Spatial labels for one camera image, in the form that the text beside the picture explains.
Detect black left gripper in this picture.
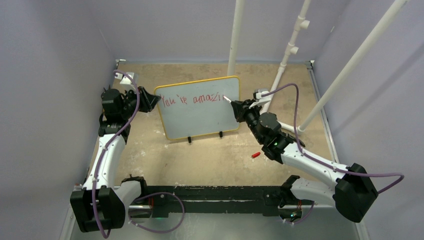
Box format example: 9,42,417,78
120,85,160,119

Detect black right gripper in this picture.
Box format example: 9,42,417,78
232,98,265,144

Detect yellow framed whiteboard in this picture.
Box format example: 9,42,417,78
154,75,241,141

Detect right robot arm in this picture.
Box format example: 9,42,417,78
229,99,379,223

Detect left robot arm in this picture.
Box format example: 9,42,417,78
70,86,161,235

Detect red marker cap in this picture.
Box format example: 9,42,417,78
251,152,261,159

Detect white vertical pole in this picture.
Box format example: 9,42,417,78
227,0,245,76

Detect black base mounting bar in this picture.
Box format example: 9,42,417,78
116,184,314,218

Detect white diagonal pole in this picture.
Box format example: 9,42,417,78
294,0,408,133

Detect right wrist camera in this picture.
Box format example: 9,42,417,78
249,88,271,109

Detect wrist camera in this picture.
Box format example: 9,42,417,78
114,72,138,92
249,88,271,109

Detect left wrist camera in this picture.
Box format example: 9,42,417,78
114,72,138,92

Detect black handled pliers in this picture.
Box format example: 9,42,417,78
287,134,306,148

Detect white PVC pipe frame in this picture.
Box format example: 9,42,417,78
259,0,312,135

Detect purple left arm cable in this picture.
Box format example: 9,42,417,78
91,69,186,240

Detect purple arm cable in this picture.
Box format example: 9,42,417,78
91,69,186,240
261,82,405,226

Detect aluminium front rail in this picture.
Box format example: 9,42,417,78
60,176,375,240

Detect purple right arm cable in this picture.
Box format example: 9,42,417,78
261,82,405,226

